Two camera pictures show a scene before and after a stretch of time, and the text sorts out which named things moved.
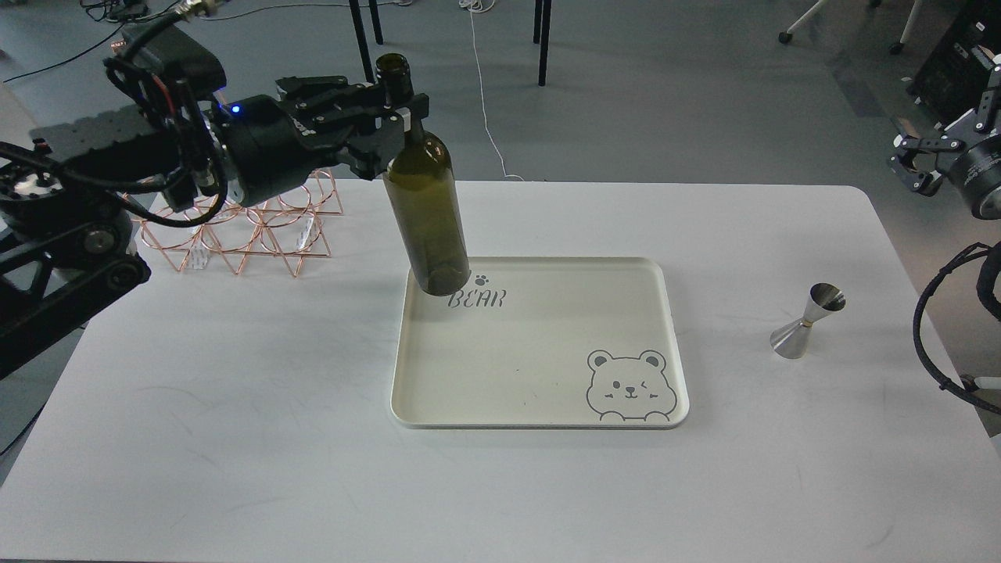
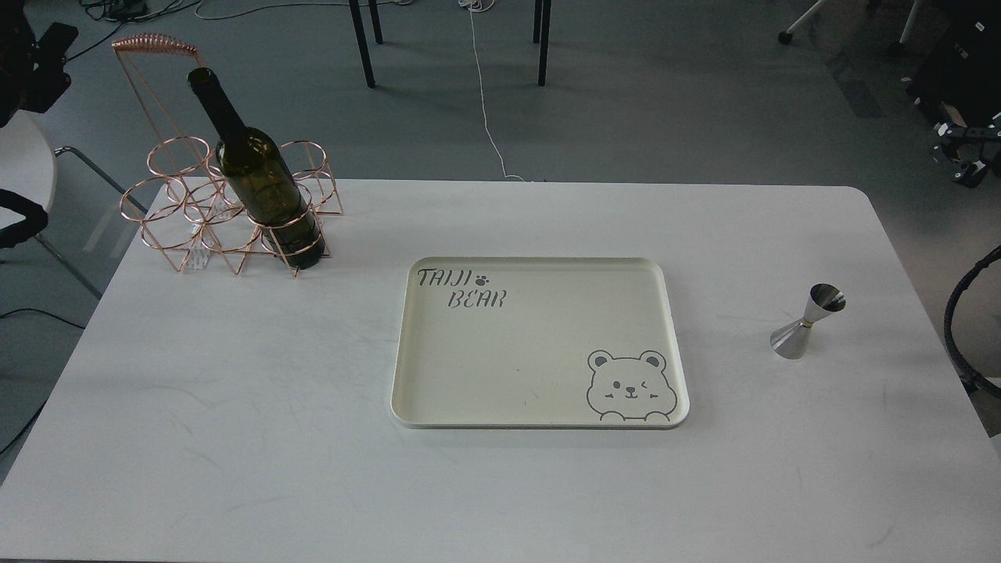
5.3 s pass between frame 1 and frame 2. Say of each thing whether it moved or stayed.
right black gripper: moved
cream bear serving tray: stayed
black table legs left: stayed
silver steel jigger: stayed
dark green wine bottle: moved
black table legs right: stayed
